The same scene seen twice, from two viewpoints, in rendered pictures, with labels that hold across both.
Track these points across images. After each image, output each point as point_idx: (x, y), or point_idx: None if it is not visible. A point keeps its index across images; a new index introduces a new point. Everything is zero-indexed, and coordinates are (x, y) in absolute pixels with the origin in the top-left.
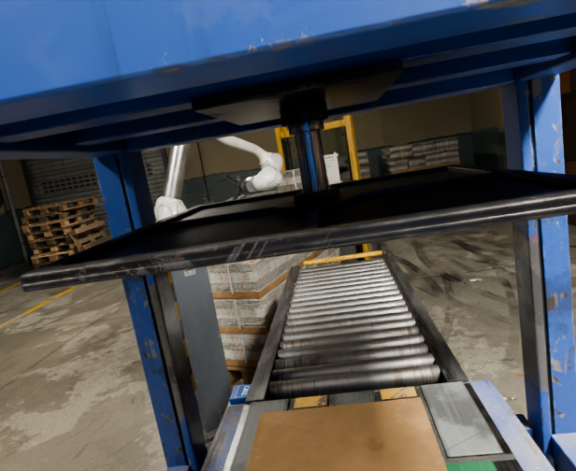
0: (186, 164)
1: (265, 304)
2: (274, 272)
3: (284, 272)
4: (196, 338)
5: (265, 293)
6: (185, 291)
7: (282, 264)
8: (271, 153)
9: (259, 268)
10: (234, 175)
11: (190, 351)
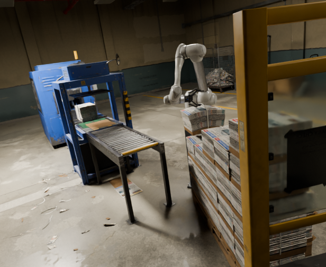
0: (197, 76)
1: (189, 160)
2: (193, 154)
3: (198, 163)
4: None
5: (189, 156)
6: None
7: (197, 157)
8: (171, 86)
9: (187, 142)
10: (192, 90)
11: None
